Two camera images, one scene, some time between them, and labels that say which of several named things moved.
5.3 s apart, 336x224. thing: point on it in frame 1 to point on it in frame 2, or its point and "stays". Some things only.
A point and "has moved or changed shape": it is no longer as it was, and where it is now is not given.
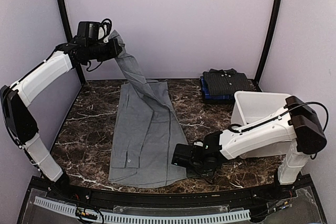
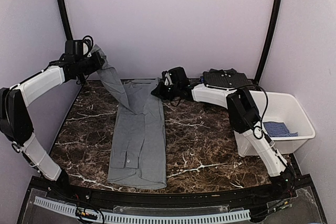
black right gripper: (190, 173) to (159, 91)
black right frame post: (279, 0) stays
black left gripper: (114, 51) to (98, 62)
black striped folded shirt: (225, 82) stays
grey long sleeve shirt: (144, 131) has moved or changed shape
